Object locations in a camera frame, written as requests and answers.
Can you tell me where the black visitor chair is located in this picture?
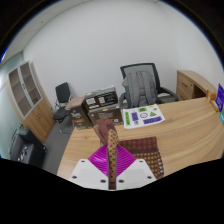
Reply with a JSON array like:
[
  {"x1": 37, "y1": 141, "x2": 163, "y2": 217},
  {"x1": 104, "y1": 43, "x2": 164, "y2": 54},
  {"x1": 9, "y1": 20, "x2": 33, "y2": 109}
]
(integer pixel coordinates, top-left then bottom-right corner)
[{"x1": 51, "y1": 81, "x2": 74, "y2": 134}]

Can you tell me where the brown patterned towel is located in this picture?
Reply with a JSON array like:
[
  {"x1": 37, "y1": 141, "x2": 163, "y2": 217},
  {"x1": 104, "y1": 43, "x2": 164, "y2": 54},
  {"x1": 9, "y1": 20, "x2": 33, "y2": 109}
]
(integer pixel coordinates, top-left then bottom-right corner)
[{"x1": 93, "y1": 117, "x2": 165, "y2": 191}]

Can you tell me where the wooden side desk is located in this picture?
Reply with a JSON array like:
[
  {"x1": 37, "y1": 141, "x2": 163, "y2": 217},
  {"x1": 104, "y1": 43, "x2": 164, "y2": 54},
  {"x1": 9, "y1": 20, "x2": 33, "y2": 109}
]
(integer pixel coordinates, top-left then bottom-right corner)
[{"x1": 175, "y1": 69, "x2": 218, "y2": 102}]

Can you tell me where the large dark brown box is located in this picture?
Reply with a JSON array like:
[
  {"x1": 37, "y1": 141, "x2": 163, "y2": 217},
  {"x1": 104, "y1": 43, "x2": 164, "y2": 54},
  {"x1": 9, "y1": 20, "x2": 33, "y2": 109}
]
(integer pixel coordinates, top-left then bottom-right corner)
[{"x1": 87, "y1": 104, "x2": 125, "y2": 128}]

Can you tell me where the small brown cardboard box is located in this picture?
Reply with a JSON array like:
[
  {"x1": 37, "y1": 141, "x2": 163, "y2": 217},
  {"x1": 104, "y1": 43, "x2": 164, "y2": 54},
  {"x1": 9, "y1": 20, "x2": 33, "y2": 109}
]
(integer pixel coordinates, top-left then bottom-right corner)
[{"x1": 65, "y1": 96, "x2": 94, "y2": 130}]

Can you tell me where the purple standing card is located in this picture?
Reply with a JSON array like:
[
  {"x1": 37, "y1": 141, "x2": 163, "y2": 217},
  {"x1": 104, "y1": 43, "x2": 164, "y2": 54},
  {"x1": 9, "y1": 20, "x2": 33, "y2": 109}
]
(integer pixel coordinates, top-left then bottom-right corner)
[{"x1": 214, "y1": 83, "x2": 224, "y2": 111}]

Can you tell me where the grey backpack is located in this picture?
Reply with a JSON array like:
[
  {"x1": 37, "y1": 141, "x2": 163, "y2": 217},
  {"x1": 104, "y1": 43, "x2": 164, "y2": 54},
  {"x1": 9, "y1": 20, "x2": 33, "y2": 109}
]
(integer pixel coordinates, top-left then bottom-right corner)
[{"x1": 122, "y1": 70, "x2": 158, "y2": 108}]

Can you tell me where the orange small box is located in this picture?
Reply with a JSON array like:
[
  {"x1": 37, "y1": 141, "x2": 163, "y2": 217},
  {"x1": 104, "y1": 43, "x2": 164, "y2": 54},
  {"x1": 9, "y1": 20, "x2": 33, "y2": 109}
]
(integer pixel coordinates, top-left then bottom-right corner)
[{"x1": 205, "y1": 89, "x2": 219, "y2": 113}]

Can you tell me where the black mesh office chair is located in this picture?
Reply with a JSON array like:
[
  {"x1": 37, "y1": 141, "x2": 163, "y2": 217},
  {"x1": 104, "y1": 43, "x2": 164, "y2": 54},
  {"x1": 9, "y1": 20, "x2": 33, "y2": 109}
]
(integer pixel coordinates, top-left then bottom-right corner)
[{"x1": 118, "y1": 62, "x2": 179, "y2": 109}]

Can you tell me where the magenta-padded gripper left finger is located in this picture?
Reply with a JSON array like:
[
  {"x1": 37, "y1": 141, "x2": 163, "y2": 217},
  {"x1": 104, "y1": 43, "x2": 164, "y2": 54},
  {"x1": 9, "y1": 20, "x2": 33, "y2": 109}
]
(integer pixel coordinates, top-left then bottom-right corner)
[{"x1": 68, "y1": 144, "x2": 111, "y2": 191}]

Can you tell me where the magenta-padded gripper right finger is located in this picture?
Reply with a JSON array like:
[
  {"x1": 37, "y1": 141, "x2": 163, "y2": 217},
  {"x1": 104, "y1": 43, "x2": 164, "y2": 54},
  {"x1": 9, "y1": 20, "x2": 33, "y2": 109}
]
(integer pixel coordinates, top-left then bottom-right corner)
[{"x1": 114, "y1": 145, "x2": 158, "y2": 190}]

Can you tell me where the white printed paper sheet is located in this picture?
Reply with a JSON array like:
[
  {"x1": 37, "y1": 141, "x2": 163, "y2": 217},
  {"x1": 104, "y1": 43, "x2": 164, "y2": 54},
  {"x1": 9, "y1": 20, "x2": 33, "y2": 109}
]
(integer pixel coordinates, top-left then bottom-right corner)
[{"x1": 122, "y1": 103, "x2": 166, "y2": 130}]

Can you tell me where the wooden cabinet shelf unit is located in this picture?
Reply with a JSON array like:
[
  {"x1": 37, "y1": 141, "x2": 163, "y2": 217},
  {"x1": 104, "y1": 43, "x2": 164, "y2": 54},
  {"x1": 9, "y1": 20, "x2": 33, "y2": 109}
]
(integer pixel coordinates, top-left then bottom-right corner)
[{"x1": 5, "y1": 60, "x2": 56, "y2": 144}]

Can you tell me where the black box with labels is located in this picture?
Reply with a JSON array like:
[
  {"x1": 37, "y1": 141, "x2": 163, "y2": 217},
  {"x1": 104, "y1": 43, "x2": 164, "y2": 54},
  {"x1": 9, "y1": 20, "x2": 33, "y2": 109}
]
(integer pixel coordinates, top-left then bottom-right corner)
[{"x1": 83, "y1": 86, "x2": 119, "y2": 111}]

